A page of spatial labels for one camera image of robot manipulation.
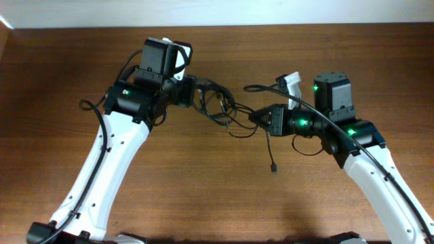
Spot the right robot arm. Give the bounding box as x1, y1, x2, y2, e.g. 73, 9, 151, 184
244, 72, 433, 243

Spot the black thin USB-C cable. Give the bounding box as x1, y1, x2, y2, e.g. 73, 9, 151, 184
223, 101, 278, 174

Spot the black USB-A cable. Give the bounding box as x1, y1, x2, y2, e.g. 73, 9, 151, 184
193, 78, 238, 126

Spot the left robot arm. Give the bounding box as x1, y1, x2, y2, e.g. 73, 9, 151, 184
26, 38, 195, 243

